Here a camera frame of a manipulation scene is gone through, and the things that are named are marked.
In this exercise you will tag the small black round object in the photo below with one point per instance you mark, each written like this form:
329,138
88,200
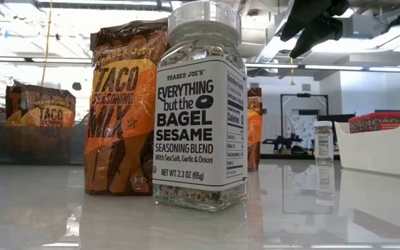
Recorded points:
76,86

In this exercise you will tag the white plastic bin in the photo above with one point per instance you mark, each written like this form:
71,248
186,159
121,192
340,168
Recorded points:
377,152

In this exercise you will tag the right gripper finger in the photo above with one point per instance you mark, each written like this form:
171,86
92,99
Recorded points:
318,33
306,14

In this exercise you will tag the black monitor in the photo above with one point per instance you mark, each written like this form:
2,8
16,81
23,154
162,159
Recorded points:
339,119

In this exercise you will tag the ceiling light strip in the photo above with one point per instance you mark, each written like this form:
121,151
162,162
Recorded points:
332,67

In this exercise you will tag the black metal rig frame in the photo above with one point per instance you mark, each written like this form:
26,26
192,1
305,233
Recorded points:
290,157

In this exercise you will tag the white-lid bagel seasoning jar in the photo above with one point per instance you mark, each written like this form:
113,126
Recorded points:
200,121
323,142

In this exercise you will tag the black robot figure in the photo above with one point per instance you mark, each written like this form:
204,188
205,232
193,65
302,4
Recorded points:
283,141

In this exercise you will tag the dark grey plastic bin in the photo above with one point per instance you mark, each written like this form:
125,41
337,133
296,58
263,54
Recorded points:
30,146

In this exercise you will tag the silver ventilation duct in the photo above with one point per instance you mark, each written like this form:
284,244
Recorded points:
269,48

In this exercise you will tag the black metal frame stand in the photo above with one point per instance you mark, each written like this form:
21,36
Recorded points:
304,94

